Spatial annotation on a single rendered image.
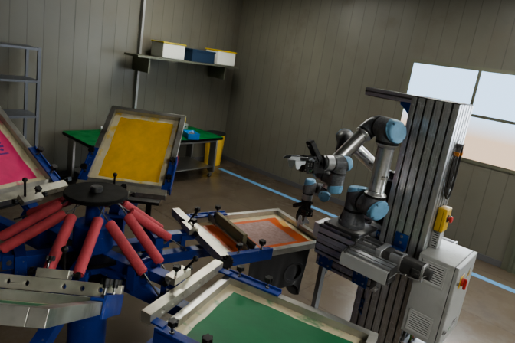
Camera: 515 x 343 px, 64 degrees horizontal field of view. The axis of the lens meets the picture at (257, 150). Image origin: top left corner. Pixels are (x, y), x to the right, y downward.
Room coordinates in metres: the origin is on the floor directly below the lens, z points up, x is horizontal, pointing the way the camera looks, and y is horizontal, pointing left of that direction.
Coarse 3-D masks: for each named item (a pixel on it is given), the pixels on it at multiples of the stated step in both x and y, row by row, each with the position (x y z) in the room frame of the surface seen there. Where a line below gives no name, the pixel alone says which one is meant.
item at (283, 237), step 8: (272, 232) 2.66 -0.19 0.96; (280, 232) 2.68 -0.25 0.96; (288, 232) 2.70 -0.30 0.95; (296, 232) 2.72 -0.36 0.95; (224, 240) 2.42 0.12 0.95; (232, 240) 2.43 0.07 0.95; (256, 240) 2.49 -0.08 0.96; (272, 240) 2.53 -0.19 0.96; (280, 240) 2.55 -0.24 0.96; (288, 240) 2.56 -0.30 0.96; (296, 240) 2.58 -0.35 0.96; (304, 240) 2.60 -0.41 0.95; (232, 248) 2.33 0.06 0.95
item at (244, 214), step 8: (232, 216) 2.78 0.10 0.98; (240, 216) 2.82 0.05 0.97; (248, 216) 2.86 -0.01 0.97; (256, 216) 2.90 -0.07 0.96; (280, 216) 2.97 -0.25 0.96; (288, 216) 2.92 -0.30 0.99; (296, 224) 2.82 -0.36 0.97; (304, 232) 2.74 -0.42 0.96; (312, 232) 2.68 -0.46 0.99; (312, 240) 2.54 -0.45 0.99; (224, 248) 2.24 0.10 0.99; (280, 248) 2.36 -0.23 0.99; (288, 248) 2.38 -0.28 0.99; (296, 248) 2.42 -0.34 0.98; (304, 248) 2.46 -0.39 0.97; (312, 248) 2.50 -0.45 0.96
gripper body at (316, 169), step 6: (306, 156) 1.90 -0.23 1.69; (312, 156) 1.91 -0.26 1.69; (324, 156) 1.95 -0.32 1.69; (306, 162) 1.89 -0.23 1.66; (312, 162) 1.91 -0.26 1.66; (318, 162) 1.93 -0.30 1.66; (324, 162) 1.94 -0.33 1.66; (300, 168) 1.92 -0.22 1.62; (306, 168) 1.89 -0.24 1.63; (312, 168) 1.90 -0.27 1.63; (318, 168) 1.93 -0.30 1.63; (324, 168) 1.94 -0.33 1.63
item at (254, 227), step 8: (240, 224) 2.71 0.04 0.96; (248, 224) 2.73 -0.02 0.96; (256, 224) 2.75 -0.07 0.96; (264, 224) 2.77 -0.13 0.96; (272, 224) 2.80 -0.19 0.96; (280, 224) 2.82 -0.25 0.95; (208, 232) 2.50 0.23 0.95; (216, 232) 2.52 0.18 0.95; (248, 232) 2.60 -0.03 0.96; (256, 232) 2.62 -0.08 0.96; (264, 232) 2.64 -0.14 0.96
